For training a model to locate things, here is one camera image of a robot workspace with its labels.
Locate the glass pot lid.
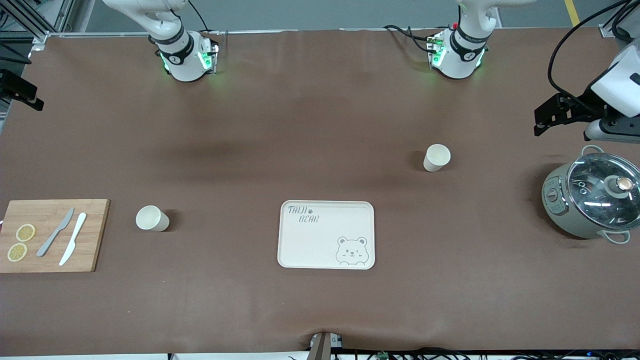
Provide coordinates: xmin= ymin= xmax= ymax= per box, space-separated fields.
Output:
xmin=566 ymin=152 xmax=640 ymax=232

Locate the aluminium frame structure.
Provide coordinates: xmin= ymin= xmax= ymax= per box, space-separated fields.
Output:
xmin=0 ymin=0 xmax=77 ymax=47

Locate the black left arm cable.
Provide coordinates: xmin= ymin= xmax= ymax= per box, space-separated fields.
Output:
xmin=611 ymin=0 xmax=640 ymax=44
xmin=547 ymin=0 xmax=634 ymax=109

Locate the brown table cover mat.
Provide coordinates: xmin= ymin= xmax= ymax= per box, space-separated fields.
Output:
xmin=0 ymin=27 xmax=640 ymax=357

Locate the cream bear print tray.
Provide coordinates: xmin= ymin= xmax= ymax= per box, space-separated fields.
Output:
xmin=277 ymin=200 xmax=376 ymax=271

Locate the white plastic cup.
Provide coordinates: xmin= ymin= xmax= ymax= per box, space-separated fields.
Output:
xmin=135 ymin=204 xmax=171 ymax=233
xmin=423 ymin=143 xmax=452 ymax=173

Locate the wooden cutting board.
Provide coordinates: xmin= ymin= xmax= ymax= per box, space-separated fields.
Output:
xmin=0 ymin=199 xmax=111 ymax=274

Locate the grey plastic knife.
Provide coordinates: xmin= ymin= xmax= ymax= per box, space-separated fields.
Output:
xmin=36 ymin=207 xmax=75 ymax=258

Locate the green electric cooking pot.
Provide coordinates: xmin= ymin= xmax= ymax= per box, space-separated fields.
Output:
xmin=541 ymin=144 xmax=640 ymax=245

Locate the black base power cable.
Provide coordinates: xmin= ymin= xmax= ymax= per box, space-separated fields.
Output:
xmin=406 ymin=29 xmax=432 ymax=54
xmin=383 ymin=24 xmax=432 ymax=40
xmin=187 ymin=0 xmax=212 ymax=34

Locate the aluminium profile bar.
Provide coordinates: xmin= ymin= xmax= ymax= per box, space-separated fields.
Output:
xmin=599 ymin=20 xmax=626 ymax=39

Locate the white plastic knife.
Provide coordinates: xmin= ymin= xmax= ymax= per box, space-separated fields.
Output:
xmin=58 ymin=212 xmax=88 ymax=267

